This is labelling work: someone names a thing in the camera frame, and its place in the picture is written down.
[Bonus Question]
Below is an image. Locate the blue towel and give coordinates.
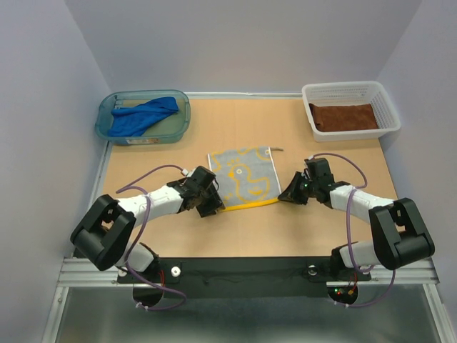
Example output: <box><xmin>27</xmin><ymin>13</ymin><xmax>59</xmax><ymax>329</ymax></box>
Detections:
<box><xmin>108</xmin><ymin>96</ymin><xmax>179</xmax><ymax>137</ymax></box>

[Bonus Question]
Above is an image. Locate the brown towel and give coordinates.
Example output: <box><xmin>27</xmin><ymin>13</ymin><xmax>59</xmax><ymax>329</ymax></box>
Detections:
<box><xmin>309</xmin><ymin>104</ymin><xmax>378</xmax><ymax>132</ymax></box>

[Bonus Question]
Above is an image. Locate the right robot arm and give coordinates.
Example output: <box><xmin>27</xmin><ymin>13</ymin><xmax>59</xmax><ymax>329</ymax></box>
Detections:
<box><xmin>278</xmin><ymin>154</ymin><xmax>436</xmax><ymax>279</ymax></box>

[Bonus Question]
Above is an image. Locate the yellow white towel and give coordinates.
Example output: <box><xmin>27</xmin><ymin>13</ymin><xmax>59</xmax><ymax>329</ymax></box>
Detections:
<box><xmin>208</xmin><ymin>146</ymin><xmax>283</xmax><ymax>212</ymax></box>

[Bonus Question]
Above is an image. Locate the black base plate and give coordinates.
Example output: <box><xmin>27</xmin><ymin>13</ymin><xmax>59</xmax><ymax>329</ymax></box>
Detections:
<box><xmin>116</xmin><ymin>256</ymin><xmax>372</xmax><ymax>299</ymax></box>

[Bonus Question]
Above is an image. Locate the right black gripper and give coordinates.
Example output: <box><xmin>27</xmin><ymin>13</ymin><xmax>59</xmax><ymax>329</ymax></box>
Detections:
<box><xmin>276</xmin><ymin>171</ymin><xmax>318</xmax><ymax>204</ymax></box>

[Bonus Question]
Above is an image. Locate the teal plastic bin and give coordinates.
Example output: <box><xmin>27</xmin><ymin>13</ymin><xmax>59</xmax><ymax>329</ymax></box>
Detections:
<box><xmin>95</xmin><ymin>89</ymin><xmax>191</xmax><ymax>145</ymax></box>

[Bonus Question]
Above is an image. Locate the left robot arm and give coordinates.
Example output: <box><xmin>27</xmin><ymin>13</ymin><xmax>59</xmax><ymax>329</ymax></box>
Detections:
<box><xmin>70</xmin><ymin>166</ymin><xmax>224</xmax><ymax>282</ymax></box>

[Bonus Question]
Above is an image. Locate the aluminium frame rail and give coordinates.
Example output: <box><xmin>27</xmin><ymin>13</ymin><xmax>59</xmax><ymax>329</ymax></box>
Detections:
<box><xmin>56</xmin><ymin>98</ymin><xmax>455</xmax><ymax>342</ymax></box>

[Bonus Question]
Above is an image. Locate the white plastic basket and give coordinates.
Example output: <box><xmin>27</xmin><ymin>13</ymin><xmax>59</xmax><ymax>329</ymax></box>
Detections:
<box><xmin>301</xmin><ymin>81</ymin><xmax>401</xmax><ymax>142</ymax></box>

